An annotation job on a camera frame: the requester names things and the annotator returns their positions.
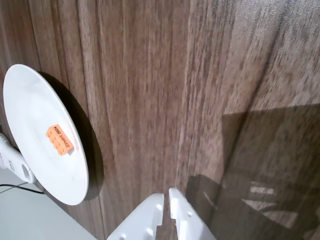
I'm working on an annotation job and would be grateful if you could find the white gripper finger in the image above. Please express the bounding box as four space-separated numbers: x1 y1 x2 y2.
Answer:
168 187 217 240
106 192 165 240

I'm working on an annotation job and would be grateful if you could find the thin black cable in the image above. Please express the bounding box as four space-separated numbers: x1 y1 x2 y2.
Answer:
0 183 45 195

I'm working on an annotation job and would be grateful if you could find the white plastic stand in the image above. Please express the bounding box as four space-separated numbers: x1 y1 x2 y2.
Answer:
0 131 36 185

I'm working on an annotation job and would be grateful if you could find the white round plate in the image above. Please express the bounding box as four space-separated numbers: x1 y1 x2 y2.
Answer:
2 63 90 207

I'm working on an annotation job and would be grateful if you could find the orange lego block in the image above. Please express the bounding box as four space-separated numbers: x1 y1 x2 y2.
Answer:
45 123 75 157

